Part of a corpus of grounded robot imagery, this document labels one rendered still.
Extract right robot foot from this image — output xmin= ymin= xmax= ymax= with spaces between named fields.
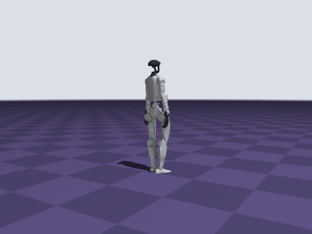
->
xmin=155 ymin=168 xmax=171 ymax=174

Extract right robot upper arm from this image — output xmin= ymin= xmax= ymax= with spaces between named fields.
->
xmin=156 ymin=77 xmax=165 ymax=100

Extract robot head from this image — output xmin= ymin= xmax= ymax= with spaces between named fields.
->
xmin=148 ymin=60 xmax=160 ymax=77

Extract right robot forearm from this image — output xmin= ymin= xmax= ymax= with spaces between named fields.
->
xmin=162 ymin=94 xmax=170 ymax=115

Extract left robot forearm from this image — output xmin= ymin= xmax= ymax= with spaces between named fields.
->
xmin=145 ymin=98 xmax=151 ymax=113

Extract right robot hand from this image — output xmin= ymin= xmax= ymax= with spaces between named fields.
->
xmin=162 ymin=111 xmax=169 ymax=128

